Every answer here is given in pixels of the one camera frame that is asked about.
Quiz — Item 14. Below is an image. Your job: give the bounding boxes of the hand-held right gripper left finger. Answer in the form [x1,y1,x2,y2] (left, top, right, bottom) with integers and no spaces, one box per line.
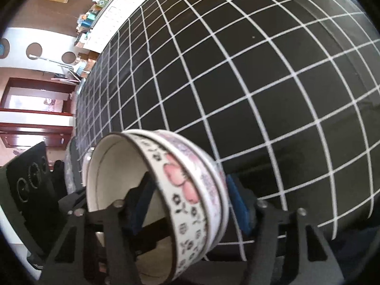
[38,171,158,285]

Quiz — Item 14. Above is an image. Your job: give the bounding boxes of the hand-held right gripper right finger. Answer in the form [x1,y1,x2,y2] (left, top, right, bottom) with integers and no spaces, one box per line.
[226,175,346,285]

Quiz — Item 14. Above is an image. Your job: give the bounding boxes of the purple patterned bowl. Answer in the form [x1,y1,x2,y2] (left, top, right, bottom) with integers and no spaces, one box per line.
[154,129,230,254]

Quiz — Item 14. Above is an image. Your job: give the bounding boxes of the pink flower patterned bowl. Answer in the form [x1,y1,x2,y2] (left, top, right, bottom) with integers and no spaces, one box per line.
[86,129,211,283]

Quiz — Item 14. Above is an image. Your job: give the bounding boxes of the grey cloth chair cover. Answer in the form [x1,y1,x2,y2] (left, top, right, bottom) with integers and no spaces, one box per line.
[64,138,87,196]

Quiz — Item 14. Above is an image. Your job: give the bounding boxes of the black white checked tablecloth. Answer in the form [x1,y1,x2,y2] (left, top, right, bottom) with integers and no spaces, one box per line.
[73,0,380,262]

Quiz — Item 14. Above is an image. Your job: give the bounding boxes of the black printed cloth bag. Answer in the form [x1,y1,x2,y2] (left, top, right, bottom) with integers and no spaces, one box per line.
[6,141,65,238]

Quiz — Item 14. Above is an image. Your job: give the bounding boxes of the brown wooden door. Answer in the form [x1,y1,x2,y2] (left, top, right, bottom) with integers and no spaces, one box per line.
[0,122,75,149]

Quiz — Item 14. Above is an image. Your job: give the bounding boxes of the cardboard boxes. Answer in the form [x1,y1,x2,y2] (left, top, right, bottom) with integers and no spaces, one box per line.
[76,52,100,75]

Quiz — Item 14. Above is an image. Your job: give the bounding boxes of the white long cabinet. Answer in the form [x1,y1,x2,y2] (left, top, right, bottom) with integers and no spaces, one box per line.
[86,0,170,54]

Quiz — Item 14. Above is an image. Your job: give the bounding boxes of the teal box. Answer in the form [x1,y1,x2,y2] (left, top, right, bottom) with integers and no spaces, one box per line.
[80,12,97,27]

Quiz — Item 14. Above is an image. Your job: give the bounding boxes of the brown door frame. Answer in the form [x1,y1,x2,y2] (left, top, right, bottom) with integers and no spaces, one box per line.
[0,77,76,116]

